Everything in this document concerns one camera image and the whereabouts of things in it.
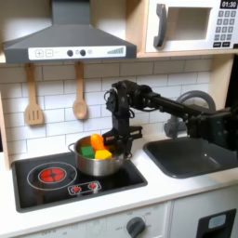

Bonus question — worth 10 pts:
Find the yellow toy block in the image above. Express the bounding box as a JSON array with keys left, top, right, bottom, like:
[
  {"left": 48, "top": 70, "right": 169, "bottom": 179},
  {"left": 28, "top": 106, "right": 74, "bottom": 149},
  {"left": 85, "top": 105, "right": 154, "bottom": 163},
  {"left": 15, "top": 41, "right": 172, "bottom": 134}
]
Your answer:
[{"left": 94, "top": 149, "right": 113, "bottom": 161}]

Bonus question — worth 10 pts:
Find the orange toy carrot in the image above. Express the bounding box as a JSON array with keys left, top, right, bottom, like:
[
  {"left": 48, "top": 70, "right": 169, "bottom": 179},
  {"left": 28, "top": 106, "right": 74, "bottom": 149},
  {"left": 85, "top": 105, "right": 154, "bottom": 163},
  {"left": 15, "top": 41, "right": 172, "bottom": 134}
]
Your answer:
[{"left": 89, "top": 133, "right": 106, "bottom": 152}]

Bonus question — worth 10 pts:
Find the steel pot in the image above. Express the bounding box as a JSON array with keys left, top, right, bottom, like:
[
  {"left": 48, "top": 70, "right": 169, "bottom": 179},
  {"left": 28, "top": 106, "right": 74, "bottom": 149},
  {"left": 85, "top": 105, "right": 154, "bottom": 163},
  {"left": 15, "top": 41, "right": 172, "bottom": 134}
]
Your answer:
[{"left": 68, "top": 135, "right": 133, "bottom": 177}]

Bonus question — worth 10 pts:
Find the green toy block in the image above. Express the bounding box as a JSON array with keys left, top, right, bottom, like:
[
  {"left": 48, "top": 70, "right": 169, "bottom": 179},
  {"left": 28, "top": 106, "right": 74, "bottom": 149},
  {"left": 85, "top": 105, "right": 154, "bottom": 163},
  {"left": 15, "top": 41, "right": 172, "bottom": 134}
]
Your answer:
[{"left": 81, "top": 145, "right": 96, "bottom": 159}]

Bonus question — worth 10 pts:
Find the black toy stove top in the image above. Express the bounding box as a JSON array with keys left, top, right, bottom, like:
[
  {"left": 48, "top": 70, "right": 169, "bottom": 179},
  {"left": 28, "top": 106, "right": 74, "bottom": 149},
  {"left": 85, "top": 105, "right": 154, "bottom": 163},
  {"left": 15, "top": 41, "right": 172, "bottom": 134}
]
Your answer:
[{"left": 10, "top": 151, "right": 149, "bottom": 214}]

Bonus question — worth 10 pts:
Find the dark grey tap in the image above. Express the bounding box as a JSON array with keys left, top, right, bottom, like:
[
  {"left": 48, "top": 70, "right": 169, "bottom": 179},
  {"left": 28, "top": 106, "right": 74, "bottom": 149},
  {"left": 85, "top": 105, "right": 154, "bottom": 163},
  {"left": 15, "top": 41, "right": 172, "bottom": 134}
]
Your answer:
[{"left": 163, "top": 90, "right": 217, "bottom": 139}]

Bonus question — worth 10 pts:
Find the wooden spoon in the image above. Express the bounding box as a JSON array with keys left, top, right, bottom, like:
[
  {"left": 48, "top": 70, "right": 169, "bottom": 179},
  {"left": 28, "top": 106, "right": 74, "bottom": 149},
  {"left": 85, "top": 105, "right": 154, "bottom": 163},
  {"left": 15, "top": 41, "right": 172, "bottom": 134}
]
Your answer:
[{"left": 72, "top": 61, "right": 89, "bottom": 121}]

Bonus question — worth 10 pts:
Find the dark grey sink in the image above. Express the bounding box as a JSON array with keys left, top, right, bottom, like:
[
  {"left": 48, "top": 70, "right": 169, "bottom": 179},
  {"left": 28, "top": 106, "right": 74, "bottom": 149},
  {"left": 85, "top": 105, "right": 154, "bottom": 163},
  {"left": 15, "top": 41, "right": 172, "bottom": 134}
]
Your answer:
[{"left": 142, "top": 136, "right": 238, "bottom": 179}]

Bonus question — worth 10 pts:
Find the black oven knob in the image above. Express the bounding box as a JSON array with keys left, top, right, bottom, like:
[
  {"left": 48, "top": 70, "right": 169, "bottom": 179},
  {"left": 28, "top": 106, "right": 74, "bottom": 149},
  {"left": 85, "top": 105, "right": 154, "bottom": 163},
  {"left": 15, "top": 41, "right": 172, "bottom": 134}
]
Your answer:
[{"left": 126, "top": 216, "right": 147, "bottom": 238}]

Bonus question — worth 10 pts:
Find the slotted wooden spatula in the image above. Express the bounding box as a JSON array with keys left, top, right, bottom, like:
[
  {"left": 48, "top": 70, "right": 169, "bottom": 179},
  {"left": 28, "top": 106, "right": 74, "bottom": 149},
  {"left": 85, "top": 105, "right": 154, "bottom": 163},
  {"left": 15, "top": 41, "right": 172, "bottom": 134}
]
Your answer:
[{"left": 23, "top": 63, "right": 46, "bottom": 126}]

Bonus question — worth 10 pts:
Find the wooden shelf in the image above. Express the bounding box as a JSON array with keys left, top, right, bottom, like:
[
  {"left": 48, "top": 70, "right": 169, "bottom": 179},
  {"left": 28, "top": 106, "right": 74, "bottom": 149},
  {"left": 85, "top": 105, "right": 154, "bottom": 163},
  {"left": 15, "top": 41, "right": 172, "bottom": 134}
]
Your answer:
[{"left": 136, "top": 48, "right": 238, "bottom": 60}]

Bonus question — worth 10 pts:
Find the white toy microwave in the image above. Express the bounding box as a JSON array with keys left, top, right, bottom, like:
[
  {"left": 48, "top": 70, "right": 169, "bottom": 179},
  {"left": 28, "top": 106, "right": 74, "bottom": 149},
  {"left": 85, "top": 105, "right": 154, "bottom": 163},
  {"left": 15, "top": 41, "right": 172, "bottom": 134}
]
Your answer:
[{"left": 144, "top": 0, "right": 238, "bottom": 54}]

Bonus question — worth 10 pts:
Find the grey range hood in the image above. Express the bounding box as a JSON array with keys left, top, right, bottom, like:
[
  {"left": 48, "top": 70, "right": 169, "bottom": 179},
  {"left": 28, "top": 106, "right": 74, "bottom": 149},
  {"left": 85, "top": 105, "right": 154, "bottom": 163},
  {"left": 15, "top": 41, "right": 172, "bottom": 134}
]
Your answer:
[{"left": 2, "top": 0, "right": 138, "bottom": 64}]

